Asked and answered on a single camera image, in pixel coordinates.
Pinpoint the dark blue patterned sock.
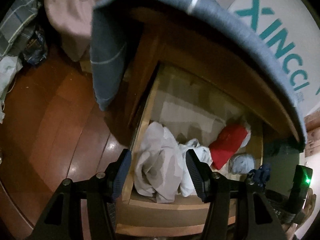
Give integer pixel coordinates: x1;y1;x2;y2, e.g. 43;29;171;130
246;164;271;188

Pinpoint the beige ribbed underwear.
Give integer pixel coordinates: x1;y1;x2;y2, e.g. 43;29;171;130
134;121;183;203

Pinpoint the wooden drawer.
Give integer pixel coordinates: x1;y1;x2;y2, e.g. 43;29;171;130
116;64;263;237

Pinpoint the white small underwear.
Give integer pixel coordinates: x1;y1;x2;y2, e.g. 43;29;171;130
178;139;213;197

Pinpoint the floral white underwear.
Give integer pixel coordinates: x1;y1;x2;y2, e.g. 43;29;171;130
232;116;252;148

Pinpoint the person right hand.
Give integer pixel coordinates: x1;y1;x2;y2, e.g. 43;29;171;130
282;188;317;239

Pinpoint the red sock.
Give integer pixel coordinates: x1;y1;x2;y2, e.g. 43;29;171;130
209;123;239;170

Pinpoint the light blue striped sock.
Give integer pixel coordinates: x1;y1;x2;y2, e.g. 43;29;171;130
228;153;255;174

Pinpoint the wooden nightstand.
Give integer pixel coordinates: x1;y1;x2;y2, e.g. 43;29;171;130
120;8;305;149

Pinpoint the dark blue plastic bag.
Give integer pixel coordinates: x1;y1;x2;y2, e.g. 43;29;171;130
21;29;48;66

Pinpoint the white crumpled cloth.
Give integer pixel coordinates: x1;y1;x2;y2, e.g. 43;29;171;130
0;56;22;124

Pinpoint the blue checked cloth cover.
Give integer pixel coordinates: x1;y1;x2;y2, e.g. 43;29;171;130
91;0;307;150

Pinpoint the floral beige bedsheet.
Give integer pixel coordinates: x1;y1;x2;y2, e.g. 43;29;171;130
44;0;98;62

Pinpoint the grey plaid blanket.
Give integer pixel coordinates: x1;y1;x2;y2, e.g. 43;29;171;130
1;0;40;57

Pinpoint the white XINCCI shoe box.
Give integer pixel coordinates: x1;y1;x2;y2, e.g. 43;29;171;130
216;0;319;116

